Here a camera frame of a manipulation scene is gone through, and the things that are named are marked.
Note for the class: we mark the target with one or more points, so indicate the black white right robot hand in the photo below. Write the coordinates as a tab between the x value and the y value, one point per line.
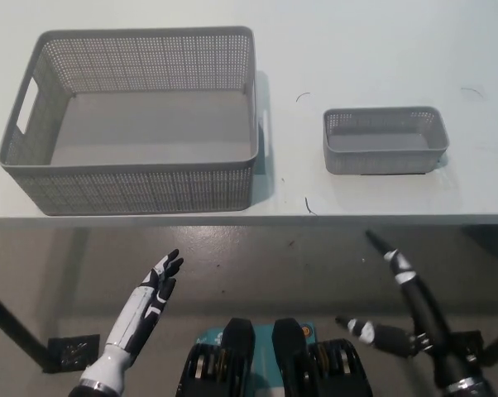
422	310

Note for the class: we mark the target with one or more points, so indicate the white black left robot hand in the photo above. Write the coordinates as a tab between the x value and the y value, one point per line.
139	308

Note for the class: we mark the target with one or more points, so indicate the small grey perforated basket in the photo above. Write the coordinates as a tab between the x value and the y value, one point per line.
377	161

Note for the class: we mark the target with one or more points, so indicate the black taped foot plate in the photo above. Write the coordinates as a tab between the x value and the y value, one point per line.
73	349
468	345

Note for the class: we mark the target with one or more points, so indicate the large grey perforated basket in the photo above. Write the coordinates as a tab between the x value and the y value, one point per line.
149	190

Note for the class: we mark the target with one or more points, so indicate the black teal robot torso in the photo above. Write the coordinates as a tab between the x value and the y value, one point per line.
286	364

